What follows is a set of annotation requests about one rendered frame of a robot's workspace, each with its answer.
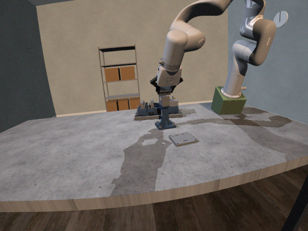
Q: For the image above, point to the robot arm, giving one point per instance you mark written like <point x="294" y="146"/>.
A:
<point x="183" y="37"/>

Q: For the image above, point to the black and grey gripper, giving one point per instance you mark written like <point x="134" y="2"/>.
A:
<point x="166" y="77"/>

